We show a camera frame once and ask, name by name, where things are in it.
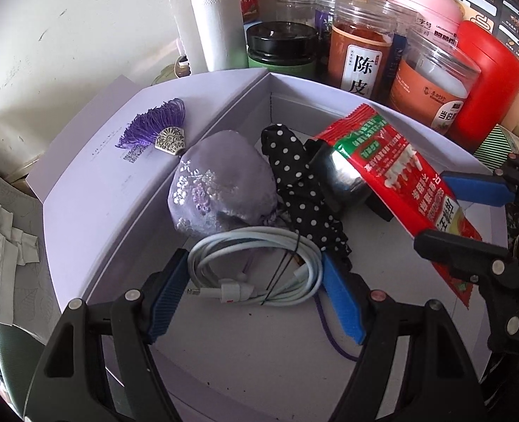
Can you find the clear jar with orange label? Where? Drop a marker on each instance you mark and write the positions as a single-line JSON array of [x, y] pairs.
[[431, 92]]

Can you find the lavender gift box base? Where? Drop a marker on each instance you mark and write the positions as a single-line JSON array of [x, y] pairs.
[[263, 360]]

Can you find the small brown bottle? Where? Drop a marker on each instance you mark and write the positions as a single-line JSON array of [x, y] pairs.
[[182, 67]]

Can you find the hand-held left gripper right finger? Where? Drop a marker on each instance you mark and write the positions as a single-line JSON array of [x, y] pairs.
[[343, 303]]

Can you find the green jar with black lid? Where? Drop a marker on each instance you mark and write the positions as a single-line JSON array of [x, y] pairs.
[[281, 63]]

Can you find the shiny black metal tin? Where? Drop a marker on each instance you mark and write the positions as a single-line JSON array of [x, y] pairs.
[[343, 180]]

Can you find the empty clear plastic jar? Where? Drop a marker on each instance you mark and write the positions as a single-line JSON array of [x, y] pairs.
[[403, 17], [296, 6]]

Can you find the pink lid container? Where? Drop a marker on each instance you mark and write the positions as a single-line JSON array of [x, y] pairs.
[[422, 4]]

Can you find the orange powder jar white label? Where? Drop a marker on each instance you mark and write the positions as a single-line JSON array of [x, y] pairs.
[[360, 61]]

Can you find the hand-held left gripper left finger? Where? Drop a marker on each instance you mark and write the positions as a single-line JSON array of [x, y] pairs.
[[167, 299]]

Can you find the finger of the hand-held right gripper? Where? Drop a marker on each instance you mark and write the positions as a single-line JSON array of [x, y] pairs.
[[457, 250], [479, 189]]

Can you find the green striped box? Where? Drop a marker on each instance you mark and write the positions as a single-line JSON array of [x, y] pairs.
[[499, 145]]

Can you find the red plastic container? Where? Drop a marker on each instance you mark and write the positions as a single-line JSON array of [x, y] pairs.
[[488, 83]]

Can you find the white paper towel roll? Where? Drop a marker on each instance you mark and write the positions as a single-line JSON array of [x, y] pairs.
[[215, 26]]

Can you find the lavender gift box lid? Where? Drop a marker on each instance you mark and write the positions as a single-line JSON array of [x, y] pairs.
[[109, 149]]

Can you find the pale grey garment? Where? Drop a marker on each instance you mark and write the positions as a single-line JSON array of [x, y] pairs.
[[0, 246]]

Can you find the grey patterned chair cushion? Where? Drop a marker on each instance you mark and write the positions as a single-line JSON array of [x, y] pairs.
[[30, 281]]

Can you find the purple embroidered sachet pouch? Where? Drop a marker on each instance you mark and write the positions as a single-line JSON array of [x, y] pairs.
[[219, 184]]

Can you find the purple tassel silver fan charm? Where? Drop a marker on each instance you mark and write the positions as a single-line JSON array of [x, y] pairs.
[[153, 123]]

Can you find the black polka dot hair bow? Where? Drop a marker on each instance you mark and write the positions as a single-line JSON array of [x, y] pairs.
[[294, 171]]

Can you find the dark blue box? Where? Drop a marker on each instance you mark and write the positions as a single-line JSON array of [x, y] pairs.
[[398, 66]]

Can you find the red sauce packet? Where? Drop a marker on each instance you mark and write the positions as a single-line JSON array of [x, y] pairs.
[[395, 171]]

